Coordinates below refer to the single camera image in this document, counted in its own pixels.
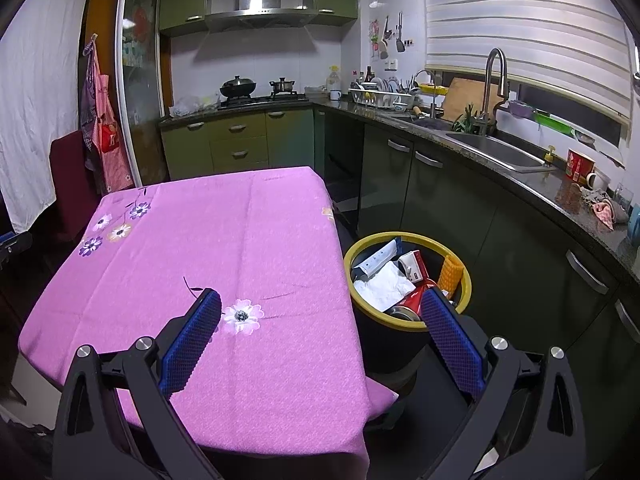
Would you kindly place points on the white packet with blue end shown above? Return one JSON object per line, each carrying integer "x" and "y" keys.
{"x": 377, "y": 260}

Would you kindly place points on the glass sliding door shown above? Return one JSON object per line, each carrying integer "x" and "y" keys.
{"x": 140, "y": 85}

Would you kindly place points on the wooden cutting board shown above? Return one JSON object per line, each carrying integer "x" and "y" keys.
{"x": 465, "y": 97}

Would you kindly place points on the hanging pale spatula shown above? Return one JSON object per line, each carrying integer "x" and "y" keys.
{"x": 384, "y": 42}

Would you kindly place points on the dark red chair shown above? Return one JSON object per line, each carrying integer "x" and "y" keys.
{"x": 70, "y": 185}

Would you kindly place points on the red milk carton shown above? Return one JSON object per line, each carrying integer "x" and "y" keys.
{"x": 412, "y": 265}

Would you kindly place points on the wall sticker red print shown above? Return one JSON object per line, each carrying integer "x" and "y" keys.
{"x": 374, "y": 35}

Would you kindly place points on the blue cup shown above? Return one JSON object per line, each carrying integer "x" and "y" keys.
{"x": 635, "y": 225}

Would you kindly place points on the orange foam net sleeve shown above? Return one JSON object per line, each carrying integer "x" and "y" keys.
{"x": 450, "y": 275}

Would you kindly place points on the steel sink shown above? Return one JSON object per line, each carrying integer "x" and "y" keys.
{"x": 500, "y": 152}

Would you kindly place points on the gas stove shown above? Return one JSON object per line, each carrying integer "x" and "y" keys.
{"x": 265, "y": 100}

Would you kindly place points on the hanging black spatula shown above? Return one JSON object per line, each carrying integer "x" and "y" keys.
{"x": 400, "y": 40}

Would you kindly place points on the white enamel mug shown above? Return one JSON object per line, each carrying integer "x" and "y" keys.
{"x": 335, "y": 94}

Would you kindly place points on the green plastic tray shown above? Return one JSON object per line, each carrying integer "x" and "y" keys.
{"x": 552, "y": 122}

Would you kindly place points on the purple tray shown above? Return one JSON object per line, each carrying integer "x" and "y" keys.
{"x": 520, "y": 109}

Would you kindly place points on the pink rag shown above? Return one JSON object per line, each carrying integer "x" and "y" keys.
{"x": 605, "y": 212}

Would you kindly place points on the clear plastic bags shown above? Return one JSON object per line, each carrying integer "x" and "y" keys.
{"x": 187, "y": 106}

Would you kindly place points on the red soda can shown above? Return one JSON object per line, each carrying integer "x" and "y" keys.
{"x": 412, "y": 302}

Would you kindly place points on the white hanging cloth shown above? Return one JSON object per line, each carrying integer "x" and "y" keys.
{"x": 30, "y": 110}

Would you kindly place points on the dark sauce bottles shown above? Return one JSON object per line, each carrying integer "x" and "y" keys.
{"x": 369, "y": 76}

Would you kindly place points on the tall steel faucet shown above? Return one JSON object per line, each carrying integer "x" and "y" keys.
{"x": 486, "y": 100}

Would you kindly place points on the green lower cabinets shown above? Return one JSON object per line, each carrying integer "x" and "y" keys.
{"x": 240, "y": 145}

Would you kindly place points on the red checked apron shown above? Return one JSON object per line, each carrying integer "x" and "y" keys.
{"x": 112, "y": 160}

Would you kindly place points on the steel range hood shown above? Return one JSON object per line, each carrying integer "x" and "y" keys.
{"x": 260, "y": 15}

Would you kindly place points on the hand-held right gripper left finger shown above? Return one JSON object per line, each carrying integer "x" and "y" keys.
{"x": 192, "y": 340}

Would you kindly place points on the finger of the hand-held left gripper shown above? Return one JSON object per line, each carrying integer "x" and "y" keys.
{"x": 15, "y": 245}

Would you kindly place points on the purple apron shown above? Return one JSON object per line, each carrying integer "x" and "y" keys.
{"x": 89, "y": 110}

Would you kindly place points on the green vegetables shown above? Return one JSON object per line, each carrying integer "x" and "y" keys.
{"x": 467, "y": 120}

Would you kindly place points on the yellow sponge tray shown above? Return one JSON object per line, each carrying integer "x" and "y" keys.
{"x": 432, "y": 89}

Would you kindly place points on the white paper sheet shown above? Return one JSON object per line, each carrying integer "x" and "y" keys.
{"x": 385, "y": 285}

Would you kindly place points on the yellow pump dispenser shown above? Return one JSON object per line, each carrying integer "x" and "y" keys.
{"x": 550, "y": 156}

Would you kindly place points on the white window blind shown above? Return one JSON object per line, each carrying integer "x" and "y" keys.
{"x": 525, "y": 25}

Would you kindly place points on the small steel faucet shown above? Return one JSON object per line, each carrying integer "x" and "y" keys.
{"x": 433, "y": 100}

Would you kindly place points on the black wok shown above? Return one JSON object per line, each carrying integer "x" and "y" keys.
{"x": 239, "y": 88}

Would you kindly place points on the oil bottle with yellow cap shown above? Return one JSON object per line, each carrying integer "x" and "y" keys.
{"x": 332, "y": 79}

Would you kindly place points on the pink floral tablecloth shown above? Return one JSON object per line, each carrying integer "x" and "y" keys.
{"x": 225, "y": 235}

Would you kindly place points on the dish rack with dishes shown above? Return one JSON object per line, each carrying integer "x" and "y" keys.
{"x": 380, "y": 97}

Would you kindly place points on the dark lower cabinets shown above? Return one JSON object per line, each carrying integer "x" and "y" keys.
{"x": 450, "y": 200}

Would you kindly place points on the steel pot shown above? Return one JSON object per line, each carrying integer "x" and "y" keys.
{"x": 282, "y": 87}

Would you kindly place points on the drinking glass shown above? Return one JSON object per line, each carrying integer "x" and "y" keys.
{"x": 622, "y": 196}

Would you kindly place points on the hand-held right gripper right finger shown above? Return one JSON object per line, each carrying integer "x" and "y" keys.
{"x": 452, "y": 345}

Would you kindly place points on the dark stone countertop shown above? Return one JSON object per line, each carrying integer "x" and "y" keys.
{"x": 550, "y": 190}

